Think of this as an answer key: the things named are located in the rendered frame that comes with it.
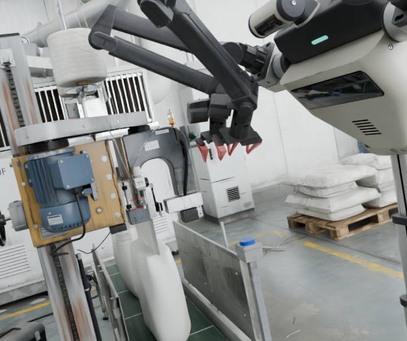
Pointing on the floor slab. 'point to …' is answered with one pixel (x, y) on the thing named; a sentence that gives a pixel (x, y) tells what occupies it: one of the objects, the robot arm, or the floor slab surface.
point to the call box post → (259, 300)
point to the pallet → (339, 231)
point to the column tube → (31, 105)
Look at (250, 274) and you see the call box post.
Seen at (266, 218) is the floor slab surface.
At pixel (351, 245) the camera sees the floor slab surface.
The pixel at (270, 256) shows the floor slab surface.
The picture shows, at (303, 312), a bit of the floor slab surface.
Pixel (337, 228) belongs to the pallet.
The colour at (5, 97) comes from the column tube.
